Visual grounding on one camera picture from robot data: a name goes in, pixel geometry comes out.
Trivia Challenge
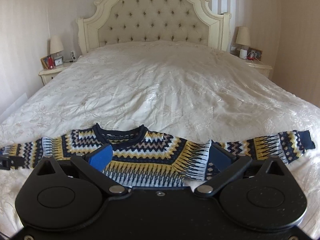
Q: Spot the navy yellow patterned knit sweater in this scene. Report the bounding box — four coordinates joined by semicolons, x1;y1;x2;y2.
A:
1;125;315;187

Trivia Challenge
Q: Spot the cream floral bedspread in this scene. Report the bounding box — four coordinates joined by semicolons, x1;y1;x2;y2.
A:
0;40;320;238

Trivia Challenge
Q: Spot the left cream nightstand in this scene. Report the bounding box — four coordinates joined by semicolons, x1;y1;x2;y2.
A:
39;62;73;86

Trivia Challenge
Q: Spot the cream nightstand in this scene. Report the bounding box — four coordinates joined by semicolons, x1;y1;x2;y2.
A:
246;60;273;78
39;62;73;86

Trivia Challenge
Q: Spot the right cream nightstand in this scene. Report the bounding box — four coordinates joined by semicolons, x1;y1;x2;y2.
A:
246;60;273;78

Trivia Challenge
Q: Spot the small alarm clock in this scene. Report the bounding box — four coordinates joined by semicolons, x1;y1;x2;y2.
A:
54;56;63;66

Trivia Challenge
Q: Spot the red bottle on left nightstand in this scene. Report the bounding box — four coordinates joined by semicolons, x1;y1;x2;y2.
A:
48;56;54;69

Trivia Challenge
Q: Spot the white phone on stand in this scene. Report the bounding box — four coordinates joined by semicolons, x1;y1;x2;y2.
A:
70;51;76;61

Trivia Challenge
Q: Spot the white cylinder device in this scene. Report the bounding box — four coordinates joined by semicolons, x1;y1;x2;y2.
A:
239;48;247;60

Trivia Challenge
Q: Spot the left beige table lamp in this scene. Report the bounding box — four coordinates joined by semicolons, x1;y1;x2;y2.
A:
50;35;64;56

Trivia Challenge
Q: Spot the beige table lamp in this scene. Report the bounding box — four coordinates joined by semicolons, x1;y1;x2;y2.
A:
235;26;251;51
50;35;64;56

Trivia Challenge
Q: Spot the right beige table lamp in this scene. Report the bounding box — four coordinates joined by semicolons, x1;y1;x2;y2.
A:
235;26;251;51

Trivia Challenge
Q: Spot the cream tufted headboard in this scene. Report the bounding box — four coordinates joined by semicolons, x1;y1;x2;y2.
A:
77;0;231;55

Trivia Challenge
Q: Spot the picture frame left nightstand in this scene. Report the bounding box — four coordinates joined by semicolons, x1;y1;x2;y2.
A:
41;55;50;69

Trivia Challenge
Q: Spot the picture frame nightstand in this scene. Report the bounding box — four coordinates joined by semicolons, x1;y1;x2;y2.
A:
247;47;263;61
41;55;50;69

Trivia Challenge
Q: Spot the picture frame right nightstand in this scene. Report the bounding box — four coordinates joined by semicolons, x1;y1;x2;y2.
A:
247;47;263;61

